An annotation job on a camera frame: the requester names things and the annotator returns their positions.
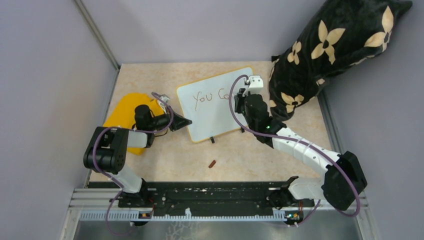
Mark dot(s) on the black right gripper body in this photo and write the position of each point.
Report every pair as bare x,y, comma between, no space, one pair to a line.
240,108

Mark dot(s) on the black floral pillow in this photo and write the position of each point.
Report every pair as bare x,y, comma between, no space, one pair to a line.
342,34

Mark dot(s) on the brown marker cap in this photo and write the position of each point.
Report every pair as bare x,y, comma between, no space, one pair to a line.
212,164

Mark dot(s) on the yellow cloth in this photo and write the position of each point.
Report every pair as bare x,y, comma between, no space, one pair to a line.
123,114

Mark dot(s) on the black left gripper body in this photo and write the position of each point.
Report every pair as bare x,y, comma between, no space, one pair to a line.
166,120

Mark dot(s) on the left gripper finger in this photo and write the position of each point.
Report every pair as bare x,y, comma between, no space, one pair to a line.
178,118
178,124

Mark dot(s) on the aluminium corner post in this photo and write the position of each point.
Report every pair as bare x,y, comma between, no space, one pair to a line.
95,31

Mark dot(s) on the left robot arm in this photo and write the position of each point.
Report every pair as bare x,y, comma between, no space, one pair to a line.
107,149

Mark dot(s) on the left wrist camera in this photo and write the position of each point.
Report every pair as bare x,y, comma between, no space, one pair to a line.
163,100

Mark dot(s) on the yellow framed whiteboard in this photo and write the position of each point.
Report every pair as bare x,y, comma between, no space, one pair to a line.
206,103

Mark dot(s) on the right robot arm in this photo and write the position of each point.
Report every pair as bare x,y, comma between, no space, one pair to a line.
340,178

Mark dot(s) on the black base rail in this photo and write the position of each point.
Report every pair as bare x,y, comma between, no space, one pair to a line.
252,201

